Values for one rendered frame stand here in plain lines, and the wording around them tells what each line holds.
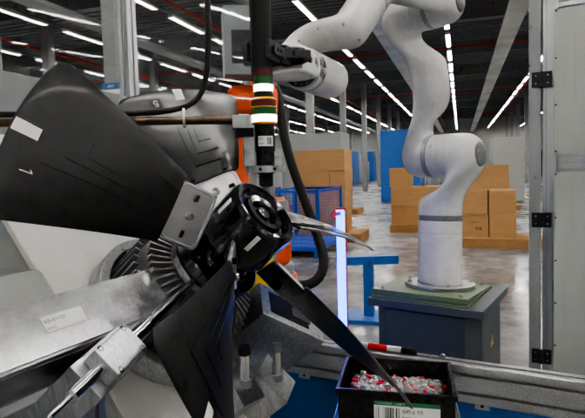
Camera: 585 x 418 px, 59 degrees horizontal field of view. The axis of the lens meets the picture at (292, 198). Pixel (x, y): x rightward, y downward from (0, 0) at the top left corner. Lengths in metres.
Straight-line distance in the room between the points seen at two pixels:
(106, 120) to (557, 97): 2.14
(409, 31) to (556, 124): 1.25
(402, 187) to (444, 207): 8.65
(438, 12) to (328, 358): 0.89
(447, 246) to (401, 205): 8.71
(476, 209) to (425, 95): 6.97
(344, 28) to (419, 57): 0.32
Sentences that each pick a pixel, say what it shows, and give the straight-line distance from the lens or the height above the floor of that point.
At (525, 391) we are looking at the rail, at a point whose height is 0.82.
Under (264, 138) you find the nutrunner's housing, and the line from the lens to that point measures 0.88.
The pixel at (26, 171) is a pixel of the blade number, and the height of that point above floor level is 1.29.
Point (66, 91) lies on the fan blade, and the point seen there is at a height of 1.39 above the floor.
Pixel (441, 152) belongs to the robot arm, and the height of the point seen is 1.32.
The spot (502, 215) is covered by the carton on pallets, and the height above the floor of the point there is 0.49.
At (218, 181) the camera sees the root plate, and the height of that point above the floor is 1.27.
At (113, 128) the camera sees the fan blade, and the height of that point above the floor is 1.35.
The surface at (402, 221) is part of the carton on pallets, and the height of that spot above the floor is 0.20.
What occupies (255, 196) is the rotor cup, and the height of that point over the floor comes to 1.25.
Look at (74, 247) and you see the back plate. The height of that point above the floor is 1.17.
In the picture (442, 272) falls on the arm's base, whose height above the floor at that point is 1.00.
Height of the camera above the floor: 1.29
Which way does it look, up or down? 3 degrees down
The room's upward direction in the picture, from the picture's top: 2 degrees counter-clockwise
